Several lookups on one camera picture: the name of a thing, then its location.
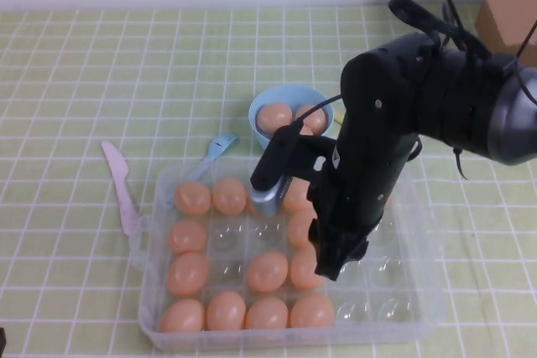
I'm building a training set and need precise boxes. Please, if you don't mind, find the green white grid tablecloth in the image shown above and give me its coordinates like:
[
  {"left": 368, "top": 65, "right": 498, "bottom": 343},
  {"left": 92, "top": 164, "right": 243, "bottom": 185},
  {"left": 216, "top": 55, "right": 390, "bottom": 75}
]
[{"left": 0, "top": 4, "right": 537, "bottom": 358}]

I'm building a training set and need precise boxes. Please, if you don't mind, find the thin black camera cable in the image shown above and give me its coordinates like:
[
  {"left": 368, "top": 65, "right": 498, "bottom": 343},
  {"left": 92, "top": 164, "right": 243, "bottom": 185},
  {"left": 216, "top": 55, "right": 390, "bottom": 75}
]
[{"left": 289, "top": 95, "right": 343, "bottom": 128}]

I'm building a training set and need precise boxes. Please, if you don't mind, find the light blue bowl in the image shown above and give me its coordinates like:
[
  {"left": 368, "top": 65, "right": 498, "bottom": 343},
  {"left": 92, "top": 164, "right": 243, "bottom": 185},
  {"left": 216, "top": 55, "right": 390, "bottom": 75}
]
[{"left": 248, "top": 84, "right": 336, "bottom": 153}]

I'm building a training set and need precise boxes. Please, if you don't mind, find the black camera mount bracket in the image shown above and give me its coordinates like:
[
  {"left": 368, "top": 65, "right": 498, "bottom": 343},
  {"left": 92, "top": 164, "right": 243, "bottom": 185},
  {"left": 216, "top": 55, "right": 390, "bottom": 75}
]
[{"left": 289, "top": 135, "right": 339, "bottom": 186}]

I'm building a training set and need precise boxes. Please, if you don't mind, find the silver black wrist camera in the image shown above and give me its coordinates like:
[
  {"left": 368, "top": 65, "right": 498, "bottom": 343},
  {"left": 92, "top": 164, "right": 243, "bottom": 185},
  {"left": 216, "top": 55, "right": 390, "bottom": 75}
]
[{"left": 250, "top": 122, "right": 300, "bottom": 217}]

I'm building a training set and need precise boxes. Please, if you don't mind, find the clear plastic egg box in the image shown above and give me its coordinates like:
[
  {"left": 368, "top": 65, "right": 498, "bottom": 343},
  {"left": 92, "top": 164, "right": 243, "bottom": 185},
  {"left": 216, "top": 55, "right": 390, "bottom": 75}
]
[{"left": 128, "top": 154, "right": 446, "bottom": 353}]

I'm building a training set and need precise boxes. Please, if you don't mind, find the pale purple plastic knife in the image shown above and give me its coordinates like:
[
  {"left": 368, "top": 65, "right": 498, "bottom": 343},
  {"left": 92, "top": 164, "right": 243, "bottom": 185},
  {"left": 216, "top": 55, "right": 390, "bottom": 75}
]
[{"left": 100, "top": 140, "right": 143, "bottom": 236}]

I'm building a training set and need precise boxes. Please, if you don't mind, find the black arm cable loom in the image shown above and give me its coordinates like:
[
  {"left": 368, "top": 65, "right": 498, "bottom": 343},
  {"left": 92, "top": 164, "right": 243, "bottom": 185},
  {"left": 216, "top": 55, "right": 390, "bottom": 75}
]
[{"left": 388, "top": 0, "right": 492, "bottom": 61}]

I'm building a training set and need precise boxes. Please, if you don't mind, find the light blue plastic fork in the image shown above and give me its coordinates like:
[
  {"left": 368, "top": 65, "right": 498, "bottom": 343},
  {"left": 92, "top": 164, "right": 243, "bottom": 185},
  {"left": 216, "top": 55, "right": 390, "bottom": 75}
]
[{"left": 165, "top": 131, "right": 240, "bottom": 210}]

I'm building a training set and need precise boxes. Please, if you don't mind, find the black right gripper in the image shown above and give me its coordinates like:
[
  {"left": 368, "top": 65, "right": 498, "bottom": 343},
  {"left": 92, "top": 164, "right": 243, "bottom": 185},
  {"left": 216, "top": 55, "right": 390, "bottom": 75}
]
[{"left": 305, "top": 138, "right": 422, "bottom": 283}]

